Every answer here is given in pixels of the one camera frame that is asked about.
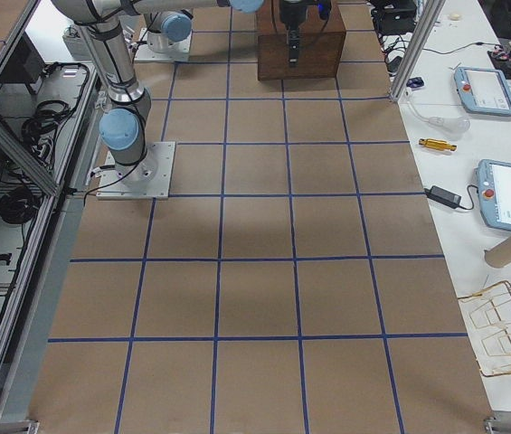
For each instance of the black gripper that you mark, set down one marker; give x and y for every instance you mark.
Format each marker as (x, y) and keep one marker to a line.
(290, 14)

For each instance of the dark wooden drawer cabinet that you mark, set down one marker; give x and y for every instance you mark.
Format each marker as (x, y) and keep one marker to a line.
(322, 38)

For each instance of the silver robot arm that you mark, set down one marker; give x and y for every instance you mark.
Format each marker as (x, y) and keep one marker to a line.
(167, 29)
(123, 128)

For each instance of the blue computer mouse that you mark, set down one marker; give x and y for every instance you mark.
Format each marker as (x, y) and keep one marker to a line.
(415, 83)

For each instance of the clear light bulb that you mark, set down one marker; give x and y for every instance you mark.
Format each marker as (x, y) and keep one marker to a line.
(456, 126)

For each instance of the far teach pendant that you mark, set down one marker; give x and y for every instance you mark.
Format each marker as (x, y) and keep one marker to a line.
(483, 91)

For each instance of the teach pendant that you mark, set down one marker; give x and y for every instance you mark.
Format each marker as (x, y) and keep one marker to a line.
(494, 184)
(483, 91)

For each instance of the black power adapter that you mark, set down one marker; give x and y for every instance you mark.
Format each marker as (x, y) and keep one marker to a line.
(443, 196)

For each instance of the near teach pendant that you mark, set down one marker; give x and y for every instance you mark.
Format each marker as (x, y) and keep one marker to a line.
(494, 184)

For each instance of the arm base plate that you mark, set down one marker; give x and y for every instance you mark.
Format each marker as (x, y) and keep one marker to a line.
(156, 47)
(151, 179)

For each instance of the aluminium frame post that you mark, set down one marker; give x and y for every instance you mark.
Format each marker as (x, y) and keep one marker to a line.
(422, 31)

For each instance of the gold wire rack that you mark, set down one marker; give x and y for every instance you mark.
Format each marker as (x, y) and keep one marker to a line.
(487, 315)

